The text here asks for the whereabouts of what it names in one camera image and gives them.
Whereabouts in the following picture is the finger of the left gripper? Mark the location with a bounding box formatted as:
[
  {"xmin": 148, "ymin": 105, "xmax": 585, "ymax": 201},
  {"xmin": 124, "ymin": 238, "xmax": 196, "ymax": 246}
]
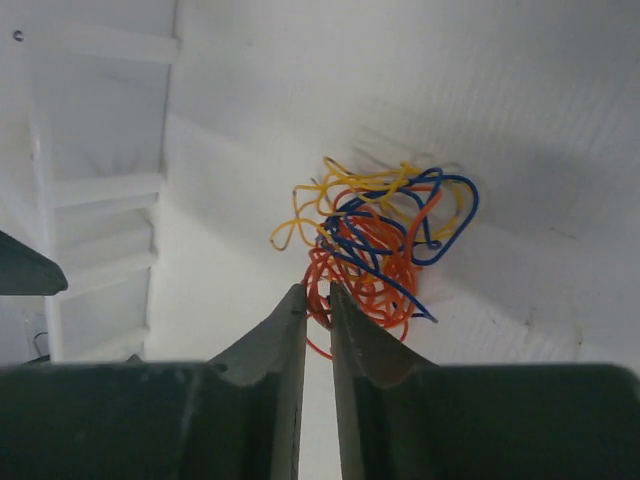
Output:
[{"xmin": 0, "ymin": 232, "xmax": 68, "ymax": 296}]

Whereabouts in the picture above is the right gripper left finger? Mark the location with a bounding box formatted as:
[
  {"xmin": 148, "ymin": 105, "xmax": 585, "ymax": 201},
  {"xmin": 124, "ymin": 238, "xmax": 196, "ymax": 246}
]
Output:
[{"xmin": 1, "ymin": 284, "xmax": 306, "ymax": 479}]

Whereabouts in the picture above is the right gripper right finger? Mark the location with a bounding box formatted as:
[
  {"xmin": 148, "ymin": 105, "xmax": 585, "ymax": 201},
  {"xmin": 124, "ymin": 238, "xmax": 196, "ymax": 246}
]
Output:
[{"xmin": 330, "ymin": 285, "xmax": 639, "ymax": 479}]

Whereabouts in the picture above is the purple wire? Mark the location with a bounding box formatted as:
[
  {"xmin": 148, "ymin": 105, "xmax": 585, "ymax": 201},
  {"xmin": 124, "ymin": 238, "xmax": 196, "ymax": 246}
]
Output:
[{"xmin": 29, "ymin": 331, "xmax": 51, "ymax": 361}]

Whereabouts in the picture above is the orange wire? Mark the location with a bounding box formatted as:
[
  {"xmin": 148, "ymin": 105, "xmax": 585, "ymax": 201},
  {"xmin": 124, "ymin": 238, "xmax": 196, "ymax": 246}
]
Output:
[{"xmin": 299, "ymin": 188, "xmax": 444, "ymax": 361}]

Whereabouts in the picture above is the white compartment tray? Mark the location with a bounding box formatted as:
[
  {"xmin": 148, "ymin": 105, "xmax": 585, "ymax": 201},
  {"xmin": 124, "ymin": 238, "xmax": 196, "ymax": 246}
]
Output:
[{"xmin": 1, "ymin": 12, "xmax": 180, "ymax": 362}]

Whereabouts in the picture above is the blue wire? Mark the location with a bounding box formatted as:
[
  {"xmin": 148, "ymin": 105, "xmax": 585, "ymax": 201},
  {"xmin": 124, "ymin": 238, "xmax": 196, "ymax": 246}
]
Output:
[{"xmin": 316, "ymin": 167, "xmax": 480, "ymax": 324}]

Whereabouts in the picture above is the yellow wire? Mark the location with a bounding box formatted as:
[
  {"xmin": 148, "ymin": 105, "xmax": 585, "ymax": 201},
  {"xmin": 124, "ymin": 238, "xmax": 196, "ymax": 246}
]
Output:
[{"xmin": 269, "ymin": 155, "xmax": 468, "ymax": 251}]

